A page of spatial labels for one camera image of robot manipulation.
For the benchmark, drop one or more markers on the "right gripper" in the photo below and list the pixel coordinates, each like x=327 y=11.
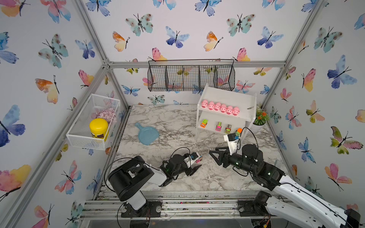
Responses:
x=226 y=156

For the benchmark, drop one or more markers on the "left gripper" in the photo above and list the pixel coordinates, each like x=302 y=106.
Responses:
x=190 y=172

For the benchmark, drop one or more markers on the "pink teal toy bus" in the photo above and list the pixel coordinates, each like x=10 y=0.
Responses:
x=199 y=159

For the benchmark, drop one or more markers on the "orange green toy car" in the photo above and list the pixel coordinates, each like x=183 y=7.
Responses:
x=204 y=123

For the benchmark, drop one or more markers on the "pink pig toy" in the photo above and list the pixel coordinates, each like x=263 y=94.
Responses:
x=217 y=106
x=204 y=104
x=223 y=108
x=229 y=110
x=211 y=106

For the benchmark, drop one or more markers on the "pink toy car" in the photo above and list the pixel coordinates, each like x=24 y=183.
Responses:
x=218 y=126

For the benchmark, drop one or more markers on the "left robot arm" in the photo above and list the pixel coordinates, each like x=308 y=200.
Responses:
x=128 y=179

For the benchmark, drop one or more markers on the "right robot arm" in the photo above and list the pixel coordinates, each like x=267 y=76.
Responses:
x=305 y=210

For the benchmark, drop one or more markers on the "white two-tier shelf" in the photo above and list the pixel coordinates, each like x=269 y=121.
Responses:
x=246 y=103

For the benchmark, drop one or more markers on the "potted plant with flowers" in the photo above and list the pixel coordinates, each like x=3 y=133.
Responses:
x=262 y=118

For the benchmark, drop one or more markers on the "teal plastic paddle plate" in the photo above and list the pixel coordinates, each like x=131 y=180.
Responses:
x=147 y=135

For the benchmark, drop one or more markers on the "pink round chips pile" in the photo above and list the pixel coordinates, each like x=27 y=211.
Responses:
x=107 y=114

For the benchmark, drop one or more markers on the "yellow lidded jar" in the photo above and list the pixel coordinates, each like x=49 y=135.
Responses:
x=99 y=128

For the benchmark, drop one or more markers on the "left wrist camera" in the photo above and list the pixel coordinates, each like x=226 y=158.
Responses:
x=191 y=157

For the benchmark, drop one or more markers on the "black wire wall basket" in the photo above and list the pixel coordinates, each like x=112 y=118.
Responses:
x=190 y=75

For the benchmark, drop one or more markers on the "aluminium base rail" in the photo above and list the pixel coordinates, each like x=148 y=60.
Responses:
x=175 y=205

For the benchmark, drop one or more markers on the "white mesh wall basket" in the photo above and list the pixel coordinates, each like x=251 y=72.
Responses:
x=79 y=134

